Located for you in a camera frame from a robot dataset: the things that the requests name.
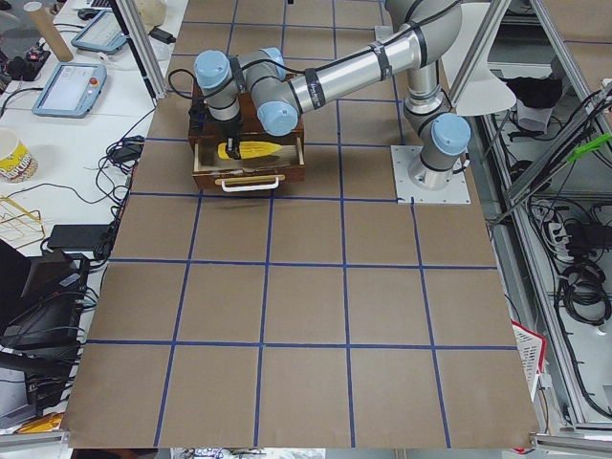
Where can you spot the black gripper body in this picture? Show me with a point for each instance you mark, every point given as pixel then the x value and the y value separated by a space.
pixel 232 130

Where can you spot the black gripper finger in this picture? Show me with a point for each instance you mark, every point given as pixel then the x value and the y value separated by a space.
pixel 236 148
pixel 230 148

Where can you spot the yellow plastic corn cob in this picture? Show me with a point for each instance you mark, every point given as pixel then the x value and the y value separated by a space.
pixel 250 150

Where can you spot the wooden drawer with white handle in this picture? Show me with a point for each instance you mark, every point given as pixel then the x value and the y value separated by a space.
pixel 285 165

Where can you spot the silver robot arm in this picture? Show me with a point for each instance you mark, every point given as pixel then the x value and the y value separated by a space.
pixel 422 31

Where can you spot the dark wooden drawer cabinet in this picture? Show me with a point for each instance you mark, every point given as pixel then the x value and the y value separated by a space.
pixel 252 129

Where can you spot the far teach pendant tablet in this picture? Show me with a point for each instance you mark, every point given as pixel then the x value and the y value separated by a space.
pixel 102 34

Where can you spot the teach pendant tablet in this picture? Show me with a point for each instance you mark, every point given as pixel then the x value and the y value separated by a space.
pixel 71 91
pixel 102 34

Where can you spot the near teach pendant tablet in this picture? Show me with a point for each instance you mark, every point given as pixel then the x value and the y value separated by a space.
pixel 71 91

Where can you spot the black power adapter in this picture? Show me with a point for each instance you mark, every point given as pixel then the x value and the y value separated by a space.
pixel 83 237

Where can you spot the cardboard tube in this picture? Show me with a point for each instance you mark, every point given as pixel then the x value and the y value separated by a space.
pixel 44 23

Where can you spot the paper popcorn cup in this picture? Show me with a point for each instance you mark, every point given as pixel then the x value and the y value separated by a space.
pixel 17 163

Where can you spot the white perforated basket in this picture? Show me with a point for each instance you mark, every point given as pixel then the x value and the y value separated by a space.
pixel 531 347

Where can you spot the green plastic clamp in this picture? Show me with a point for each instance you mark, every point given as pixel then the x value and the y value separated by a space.
pixel 592 146

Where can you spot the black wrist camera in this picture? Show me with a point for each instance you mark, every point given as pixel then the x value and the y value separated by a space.
pixel 197 114

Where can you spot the aluminium frame post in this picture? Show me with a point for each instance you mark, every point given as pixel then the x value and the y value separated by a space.
pixel 131 25

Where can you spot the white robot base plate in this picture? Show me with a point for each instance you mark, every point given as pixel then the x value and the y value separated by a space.
pixel 415 184

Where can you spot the gold wire rack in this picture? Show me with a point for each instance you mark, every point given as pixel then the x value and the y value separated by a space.
pixel 20 227

